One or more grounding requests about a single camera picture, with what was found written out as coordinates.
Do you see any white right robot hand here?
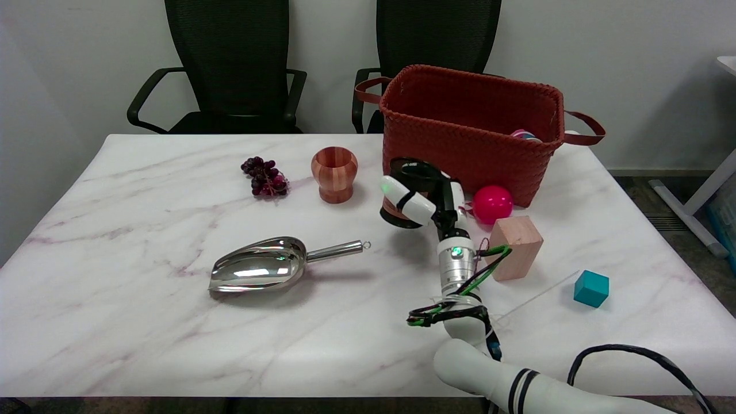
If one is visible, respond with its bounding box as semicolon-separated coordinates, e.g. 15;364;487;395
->
379;172;470;232

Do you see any black mesh pen container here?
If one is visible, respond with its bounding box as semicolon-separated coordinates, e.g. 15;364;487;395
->
379;157;448;229

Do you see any pink ball toy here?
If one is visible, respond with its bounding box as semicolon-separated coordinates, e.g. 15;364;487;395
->
467;185;514;226

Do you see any wooden striped cup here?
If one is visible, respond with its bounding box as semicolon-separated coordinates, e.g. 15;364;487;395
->
311;146;358;204

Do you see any red woven basket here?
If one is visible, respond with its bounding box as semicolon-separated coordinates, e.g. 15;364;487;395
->
355;64;606;208

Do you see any light wooden block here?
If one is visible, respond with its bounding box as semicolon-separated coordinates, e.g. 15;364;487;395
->
486;216;544;282

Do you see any dark purple grape bunch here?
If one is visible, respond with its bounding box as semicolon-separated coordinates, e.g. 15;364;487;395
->
241;156;290;199

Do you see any shiny metal scoop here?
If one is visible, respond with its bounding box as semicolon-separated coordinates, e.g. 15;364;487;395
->
208;236;371;293

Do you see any black mesh office chair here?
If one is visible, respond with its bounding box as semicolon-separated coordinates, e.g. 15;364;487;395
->
126;0;308;135
352;0;502;134

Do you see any teal cube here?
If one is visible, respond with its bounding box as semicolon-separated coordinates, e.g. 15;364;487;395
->
573;270;610;308

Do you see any blue storage bin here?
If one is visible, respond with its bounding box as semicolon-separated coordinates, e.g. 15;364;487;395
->
708;175;736;274

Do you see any green robot cable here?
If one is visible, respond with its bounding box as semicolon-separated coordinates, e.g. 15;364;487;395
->
407;244;513;328

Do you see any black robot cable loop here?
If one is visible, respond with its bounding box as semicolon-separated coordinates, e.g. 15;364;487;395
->
567;344;717;414

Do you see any white desk frame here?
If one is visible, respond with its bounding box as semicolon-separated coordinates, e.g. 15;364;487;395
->
649;56;736;259

